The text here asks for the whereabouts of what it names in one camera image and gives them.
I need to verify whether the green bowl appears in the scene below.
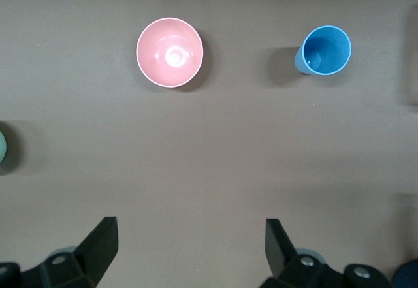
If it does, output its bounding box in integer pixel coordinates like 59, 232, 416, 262
0, 129, 8, 165

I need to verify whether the pink bowl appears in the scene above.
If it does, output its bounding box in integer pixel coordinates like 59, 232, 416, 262
135, 17, 204, 89

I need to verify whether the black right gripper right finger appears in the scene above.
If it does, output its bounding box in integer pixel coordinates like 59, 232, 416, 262
261, 217, 394, 288

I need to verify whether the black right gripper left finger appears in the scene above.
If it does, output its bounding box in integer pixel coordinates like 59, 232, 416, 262
0, 216, 120, 288

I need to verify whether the blue plastic cup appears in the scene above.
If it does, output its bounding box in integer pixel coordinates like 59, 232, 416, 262
293, 25, 353, 76

